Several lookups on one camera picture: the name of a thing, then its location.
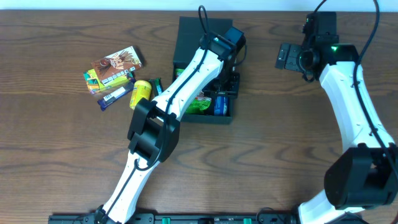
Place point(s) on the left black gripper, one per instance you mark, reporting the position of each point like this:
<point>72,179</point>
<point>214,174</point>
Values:
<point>224,88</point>

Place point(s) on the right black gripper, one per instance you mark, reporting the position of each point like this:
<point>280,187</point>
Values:
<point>286,56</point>

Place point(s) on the blue cookie pack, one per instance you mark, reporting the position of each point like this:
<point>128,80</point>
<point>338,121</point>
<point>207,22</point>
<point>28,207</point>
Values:
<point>221,106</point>

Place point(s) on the green gummy candy bag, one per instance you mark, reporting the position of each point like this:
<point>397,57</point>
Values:
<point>199,104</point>

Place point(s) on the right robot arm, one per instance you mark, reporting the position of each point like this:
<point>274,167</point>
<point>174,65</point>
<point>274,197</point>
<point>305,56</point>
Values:
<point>365,175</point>

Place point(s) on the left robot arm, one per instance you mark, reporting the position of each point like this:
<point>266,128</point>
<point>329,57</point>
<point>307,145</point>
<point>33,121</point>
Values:
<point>155,125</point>

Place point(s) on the dark green open box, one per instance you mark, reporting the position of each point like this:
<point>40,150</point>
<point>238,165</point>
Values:
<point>189,37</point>

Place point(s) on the small green red candy bar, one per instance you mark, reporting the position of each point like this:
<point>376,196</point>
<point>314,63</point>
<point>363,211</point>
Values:
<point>156,86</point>

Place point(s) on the yellow mentos bottle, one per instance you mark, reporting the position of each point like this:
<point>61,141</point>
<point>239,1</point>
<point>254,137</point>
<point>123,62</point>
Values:
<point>142,89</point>

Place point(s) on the brown pocky box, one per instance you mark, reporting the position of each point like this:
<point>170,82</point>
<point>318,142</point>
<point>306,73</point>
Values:
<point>125,59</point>

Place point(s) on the purple chocolate bar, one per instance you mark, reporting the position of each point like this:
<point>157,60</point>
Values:
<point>115,95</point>

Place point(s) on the yellow green snack box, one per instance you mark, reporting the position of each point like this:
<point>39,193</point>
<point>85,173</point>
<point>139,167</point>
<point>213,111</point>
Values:
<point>95,85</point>

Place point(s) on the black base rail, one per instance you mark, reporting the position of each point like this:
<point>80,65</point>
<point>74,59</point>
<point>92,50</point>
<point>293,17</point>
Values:
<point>150,218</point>

